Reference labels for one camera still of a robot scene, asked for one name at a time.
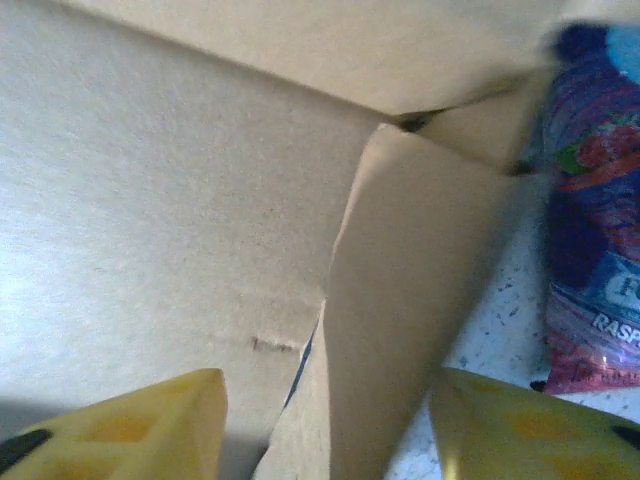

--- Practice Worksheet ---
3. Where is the raspberry snack bag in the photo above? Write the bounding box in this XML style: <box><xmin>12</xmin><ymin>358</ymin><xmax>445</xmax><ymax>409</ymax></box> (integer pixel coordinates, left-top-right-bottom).
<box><xmin>537</xmin><ymin>22</ymin><xmax>640</xmax><ymax>396</ymax></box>

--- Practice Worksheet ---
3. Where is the brown cardboard paper box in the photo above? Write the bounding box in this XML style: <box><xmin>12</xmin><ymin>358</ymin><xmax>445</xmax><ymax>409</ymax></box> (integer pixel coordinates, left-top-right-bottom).
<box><xmin>0</xmin><ymin>0</ymin><xmax>571</xmax><ymax>480</ymax></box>

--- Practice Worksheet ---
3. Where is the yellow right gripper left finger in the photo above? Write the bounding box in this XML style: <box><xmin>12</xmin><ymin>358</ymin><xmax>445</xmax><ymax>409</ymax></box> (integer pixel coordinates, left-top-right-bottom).
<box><xmin>0</xmin><ymin>368</ymin><xmax>229</xmax><ymax>480</ymax></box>

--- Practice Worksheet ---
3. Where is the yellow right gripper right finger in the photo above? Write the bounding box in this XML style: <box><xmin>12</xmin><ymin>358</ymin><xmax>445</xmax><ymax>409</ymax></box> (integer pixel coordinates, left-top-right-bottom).
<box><xmin>429</xmin><ymin>368</ymin><xmax>640</xmax><ymax>480</ymax></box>

